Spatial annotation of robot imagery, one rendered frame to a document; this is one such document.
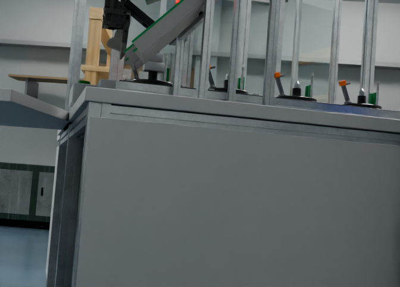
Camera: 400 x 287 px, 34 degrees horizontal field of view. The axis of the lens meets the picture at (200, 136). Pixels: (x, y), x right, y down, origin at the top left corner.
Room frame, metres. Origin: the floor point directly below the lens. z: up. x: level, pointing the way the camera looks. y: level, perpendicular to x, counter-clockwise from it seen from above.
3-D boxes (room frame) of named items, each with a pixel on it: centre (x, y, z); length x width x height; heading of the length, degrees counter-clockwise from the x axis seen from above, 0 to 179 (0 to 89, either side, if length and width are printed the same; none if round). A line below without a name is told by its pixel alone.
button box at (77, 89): (2.15, 0.40, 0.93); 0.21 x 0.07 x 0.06; 14
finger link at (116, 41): (2.07, 0.29, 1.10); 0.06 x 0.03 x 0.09; 104
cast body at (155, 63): (2.12, 0.16, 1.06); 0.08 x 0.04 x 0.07; 104
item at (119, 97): (2.23, -0.26, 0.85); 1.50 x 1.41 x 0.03; 14
